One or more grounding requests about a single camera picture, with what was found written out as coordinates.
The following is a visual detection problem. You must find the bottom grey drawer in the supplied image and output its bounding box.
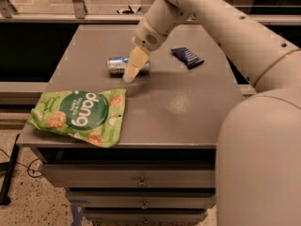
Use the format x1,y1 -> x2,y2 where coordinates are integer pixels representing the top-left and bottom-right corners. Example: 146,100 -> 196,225
84,208 -> 208,223

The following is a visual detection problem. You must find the black floor cable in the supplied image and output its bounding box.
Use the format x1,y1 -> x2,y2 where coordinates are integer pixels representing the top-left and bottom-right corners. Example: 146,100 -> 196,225
0,148 -> 43,179

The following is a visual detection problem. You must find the grey drawer cabinet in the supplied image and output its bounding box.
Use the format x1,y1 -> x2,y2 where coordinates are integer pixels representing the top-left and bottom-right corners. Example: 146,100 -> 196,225
16,24 -> 246,226

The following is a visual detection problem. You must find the black floor stand leg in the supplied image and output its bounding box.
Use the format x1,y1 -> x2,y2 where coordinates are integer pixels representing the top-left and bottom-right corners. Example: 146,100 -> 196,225
0,135 -> 20,205

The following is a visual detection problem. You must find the grey drawer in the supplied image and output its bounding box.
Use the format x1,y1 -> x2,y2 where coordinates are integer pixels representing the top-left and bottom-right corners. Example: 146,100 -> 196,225
40,164 -> 215,188
84,208 -> 208,223
67,190 -> 215,209

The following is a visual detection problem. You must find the silver blue redbull can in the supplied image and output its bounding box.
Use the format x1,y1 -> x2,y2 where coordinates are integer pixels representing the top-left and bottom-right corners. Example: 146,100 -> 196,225
106,56 -> 151,75

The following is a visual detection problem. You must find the top grey drawer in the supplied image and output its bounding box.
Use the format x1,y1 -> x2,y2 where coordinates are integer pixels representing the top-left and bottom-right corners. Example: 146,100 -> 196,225
40,164 -> 215,188

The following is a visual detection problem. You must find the dark blue snack wrapper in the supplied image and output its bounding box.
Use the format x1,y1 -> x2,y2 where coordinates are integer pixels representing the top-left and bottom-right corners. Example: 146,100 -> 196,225
171,47 -> 204,70

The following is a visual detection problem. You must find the metal railing frame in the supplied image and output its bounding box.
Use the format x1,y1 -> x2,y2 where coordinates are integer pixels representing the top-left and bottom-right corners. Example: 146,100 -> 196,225
0,0 -> 301,25

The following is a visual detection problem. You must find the green dang chips bag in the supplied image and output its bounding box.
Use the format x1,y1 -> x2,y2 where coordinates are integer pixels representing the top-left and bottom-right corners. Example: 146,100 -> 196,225
27,89 -> 126,148

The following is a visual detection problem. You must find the middle grey drawer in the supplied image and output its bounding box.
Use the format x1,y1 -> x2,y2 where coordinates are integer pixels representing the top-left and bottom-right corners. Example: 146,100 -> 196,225
67,190 -> 215,209

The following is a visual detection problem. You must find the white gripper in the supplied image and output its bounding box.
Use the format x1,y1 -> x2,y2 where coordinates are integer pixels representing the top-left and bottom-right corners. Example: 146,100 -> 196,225
123,14 -> 168,83

